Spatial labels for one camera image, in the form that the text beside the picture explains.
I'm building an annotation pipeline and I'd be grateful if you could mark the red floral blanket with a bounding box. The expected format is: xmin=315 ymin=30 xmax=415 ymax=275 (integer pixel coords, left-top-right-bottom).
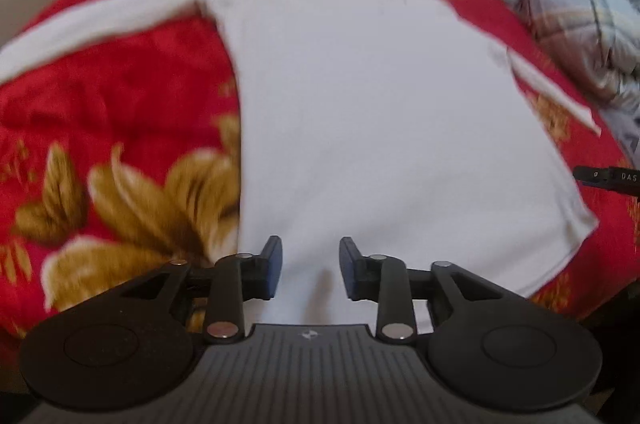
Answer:
xmin=0 ymin=0 xmax=640 ymax=340

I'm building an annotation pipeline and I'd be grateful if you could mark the plaid quilt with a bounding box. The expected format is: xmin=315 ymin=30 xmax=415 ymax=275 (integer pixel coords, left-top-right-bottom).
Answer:
xmin=504 ymin=0 xmax=639 ymax=166

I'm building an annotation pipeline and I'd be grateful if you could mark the white shirt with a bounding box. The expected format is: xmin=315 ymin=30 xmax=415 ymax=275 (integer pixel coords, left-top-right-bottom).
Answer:
xmin=1 ymin=0 xmax=598 ymax=324

